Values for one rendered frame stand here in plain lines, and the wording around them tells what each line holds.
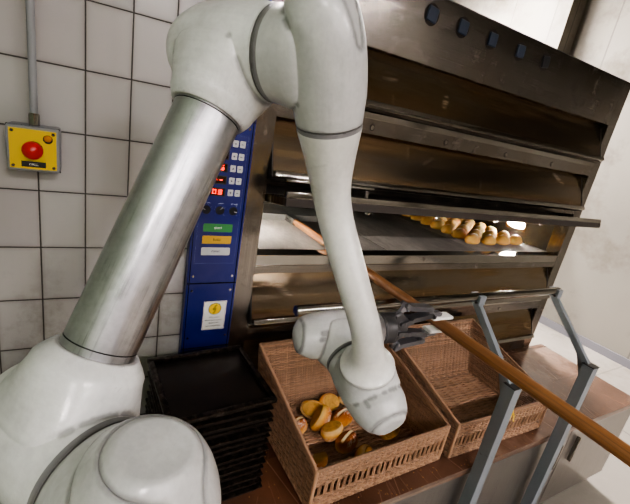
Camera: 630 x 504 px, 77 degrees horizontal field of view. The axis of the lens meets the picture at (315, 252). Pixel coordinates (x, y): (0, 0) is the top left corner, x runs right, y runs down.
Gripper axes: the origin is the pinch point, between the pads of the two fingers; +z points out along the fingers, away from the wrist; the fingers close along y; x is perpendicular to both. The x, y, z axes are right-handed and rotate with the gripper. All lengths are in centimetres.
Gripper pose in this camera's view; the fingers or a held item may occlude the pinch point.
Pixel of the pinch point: (438, 322)
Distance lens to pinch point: 109.7
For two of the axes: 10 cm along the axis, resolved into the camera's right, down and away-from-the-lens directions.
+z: 8.8, 0.1, 4.8
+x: 4.5, 3.5, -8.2
